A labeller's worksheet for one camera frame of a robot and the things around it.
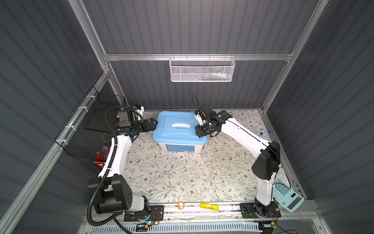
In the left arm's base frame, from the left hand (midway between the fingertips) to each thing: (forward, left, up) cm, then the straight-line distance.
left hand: (149, 122), depth 82 cm
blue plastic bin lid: (0, -16, -6) cm, 17 cm away
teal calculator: (-39, -73, -21) cm, 85 cm away
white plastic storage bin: (-7, -9, -17) cm, 20 cm away
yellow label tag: (-40, -31, -21) cm, 55 cm away
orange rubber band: (-39, -17, -24) cm, 49 cm away
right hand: (-5, -29, -6) cm, 30 cm away
